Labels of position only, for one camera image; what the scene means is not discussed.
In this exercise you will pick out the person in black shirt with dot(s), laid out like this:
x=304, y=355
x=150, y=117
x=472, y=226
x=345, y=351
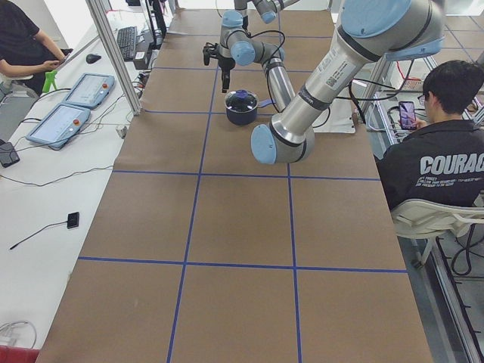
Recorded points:
x=26, y=50

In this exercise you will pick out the right teach pendant tablet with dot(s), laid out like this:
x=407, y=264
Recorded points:
x=90, y=90

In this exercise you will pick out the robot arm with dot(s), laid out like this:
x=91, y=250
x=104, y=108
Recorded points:
x=237, y=46
x=367, y=31

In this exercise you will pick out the glass pot lid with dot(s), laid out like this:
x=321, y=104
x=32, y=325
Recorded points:
x=241, y=101

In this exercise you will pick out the dark blue saucepan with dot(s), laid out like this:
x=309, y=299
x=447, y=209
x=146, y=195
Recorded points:
x=242, y=119

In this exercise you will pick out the seated person black jacket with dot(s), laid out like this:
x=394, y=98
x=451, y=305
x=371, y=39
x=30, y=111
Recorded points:
x=442, y=160

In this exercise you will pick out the teach pendant tablet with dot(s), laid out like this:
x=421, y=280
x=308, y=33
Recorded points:
x=59, y=125
x=90, y=90

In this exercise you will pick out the smartphone with red case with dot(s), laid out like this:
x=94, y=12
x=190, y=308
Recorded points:
x=407, y=117

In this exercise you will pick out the black computer mouse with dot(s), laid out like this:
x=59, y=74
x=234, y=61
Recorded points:
x=92, y=58

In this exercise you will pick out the left teach pendant tablet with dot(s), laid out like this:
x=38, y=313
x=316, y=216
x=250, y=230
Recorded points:
x=59, y=125

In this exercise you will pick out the aluminium frame post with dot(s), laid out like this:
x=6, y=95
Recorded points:
x=110, y=45

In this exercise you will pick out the black keyboard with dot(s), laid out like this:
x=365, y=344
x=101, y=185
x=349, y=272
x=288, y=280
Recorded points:
x=127, y=39

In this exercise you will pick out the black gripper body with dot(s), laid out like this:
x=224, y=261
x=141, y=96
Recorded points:
x=226, y=64

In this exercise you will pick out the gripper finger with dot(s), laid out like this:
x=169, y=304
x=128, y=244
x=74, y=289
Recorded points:
x=226, y=78

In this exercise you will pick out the white plastic chair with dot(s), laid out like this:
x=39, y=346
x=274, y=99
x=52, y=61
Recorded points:
x=417, y=219

